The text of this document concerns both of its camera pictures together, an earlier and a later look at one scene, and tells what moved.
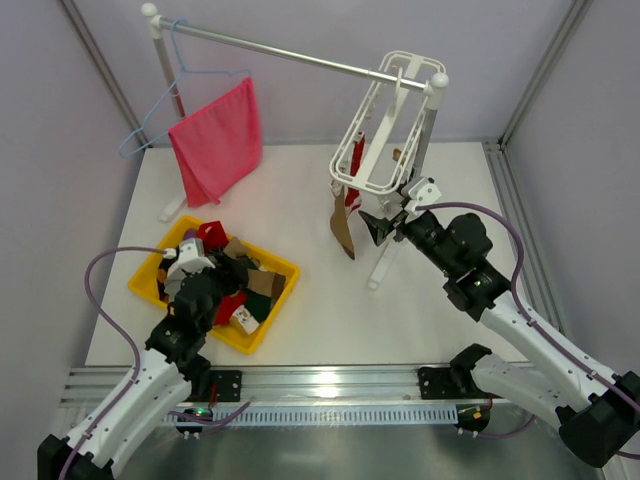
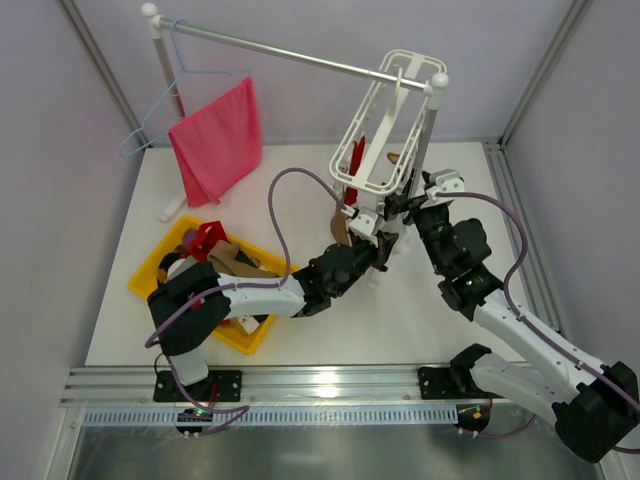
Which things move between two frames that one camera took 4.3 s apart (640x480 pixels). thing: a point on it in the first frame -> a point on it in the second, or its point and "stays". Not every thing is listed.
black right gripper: [396, 226] -> [417, 206]
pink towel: [220, 146] stays
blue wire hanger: [183, 72] stays
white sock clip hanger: [376, 146] stays
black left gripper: [220, 267] -> [379, 244]
